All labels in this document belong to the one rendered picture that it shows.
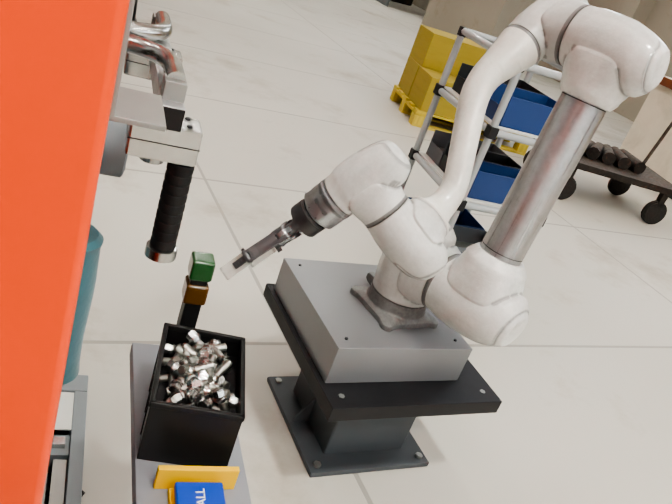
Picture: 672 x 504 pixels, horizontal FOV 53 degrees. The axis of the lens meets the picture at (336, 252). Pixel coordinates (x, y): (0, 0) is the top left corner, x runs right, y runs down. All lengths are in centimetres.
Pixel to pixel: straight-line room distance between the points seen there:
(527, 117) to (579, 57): 110
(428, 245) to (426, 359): 45
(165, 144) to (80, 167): 48
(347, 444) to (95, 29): 158
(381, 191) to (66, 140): 93
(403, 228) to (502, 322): 36
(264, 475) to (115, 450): 36
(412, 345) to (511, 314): 27
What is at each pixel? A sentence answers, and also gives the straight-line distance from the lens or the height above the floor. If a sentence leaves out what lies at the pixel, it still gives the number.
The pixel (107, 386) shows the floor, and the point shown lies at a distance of 190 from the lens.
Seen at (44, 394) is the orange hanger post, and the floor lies 90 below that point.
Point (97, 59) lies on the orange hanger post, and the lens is 39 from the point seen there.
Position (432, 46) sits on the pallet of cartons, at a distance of 555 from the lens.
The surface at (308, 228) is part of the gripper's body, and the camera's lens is 135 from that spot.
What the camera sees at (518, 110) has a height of 83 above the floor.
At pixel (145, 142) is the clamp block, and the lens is 89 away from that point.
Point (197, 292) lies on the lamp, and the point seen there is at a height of 60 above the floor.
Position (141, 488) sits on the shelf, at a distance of 107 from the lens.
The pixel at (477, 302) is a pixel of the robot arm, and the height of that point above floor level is 60.
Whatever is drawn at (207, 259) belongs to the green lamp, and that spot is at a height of 66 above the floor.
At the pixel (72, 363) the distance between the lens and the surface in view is 113.
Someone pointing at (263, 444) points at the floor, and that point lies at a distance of 184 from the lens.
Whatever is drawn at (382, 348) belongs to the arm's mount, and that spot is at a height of 40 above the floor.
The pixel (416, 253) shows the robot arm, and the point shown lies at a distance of 132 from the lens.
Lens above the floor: 125
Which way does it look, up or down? 26 degrees down
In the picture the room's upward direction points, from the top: 20 degrees clockwise
